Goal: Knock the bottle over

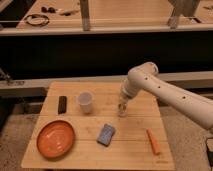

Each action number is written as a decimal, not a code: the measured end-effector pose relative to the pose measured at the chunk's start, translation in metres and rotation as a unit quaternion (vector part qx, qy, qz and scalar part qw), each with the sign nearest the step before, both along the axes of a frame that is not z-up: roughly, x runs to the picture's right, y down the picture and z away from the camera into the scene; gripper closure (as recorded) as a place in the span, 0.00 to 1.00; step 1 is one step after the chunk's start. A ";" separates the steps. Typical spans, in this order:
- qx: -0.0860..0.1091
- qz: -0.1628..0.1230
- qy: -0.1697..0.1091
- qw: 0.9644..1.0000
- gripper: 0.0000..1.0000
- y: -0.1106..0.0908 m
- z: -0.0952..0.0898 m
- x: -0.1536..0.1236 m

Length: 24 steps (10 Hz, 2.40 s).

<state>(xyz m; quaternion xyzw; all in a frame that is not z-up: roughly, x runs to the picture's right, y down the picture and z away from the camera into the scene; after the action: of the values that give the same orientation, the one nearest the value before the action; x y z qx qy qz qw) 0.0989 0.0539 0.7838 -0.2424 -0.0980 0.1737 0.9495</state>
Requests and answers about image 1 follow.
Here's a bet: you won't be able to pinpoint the metal clamp at left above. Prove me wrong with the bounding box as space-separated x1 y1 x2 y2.
0 67 25 86

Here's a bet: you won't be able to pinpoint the grey metal post left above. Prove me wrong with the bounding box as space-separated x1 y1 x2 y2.
80 0 90 31

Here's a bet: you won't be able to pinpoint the small dark objects on bench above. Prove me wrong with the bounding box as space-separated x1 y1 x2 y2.
41 6 56 13

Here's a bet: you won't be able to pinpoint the translucent plastic cup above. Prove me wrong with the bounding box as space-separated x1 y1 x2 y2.
77 92 93 113

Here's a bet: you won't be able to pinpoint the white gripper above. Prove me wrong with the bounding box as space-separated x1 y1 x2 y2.
119 86 137 105

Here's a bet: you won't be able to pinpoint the blue sponge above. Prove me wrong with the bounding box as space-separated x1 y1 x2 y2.
97 124 115 147

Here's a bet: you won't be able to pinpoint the small clear bottle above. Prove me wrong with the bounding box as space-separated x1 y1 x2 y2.
118 104 127 117

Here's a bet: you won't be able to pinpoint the grey metal post right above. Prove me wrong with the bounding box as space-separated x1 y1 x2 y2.
167 0 198 30

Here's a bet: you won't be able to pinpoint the orange plate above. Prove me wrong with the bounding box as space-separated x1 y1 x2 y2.
36 120 75 159

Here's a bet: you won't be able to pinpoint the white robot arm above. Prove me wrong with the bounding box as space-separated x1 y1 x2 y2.
119 62 213 134

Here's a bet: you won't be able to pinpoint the black coiled cable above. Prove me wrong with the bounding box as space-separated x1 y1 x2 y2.
24 13 51 27

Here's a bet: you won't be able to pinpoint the dark brown block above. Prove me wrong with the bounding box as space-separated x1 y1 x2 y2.
58 96 67 114

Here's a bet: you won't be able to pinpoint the grey metal post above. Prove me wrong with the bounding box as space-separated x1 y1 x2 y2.
167 0 198 30
80 0 90 31

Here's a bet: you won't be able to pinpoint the orange carrot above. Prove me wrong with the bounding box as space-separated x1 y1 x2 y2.
146 129 161 155

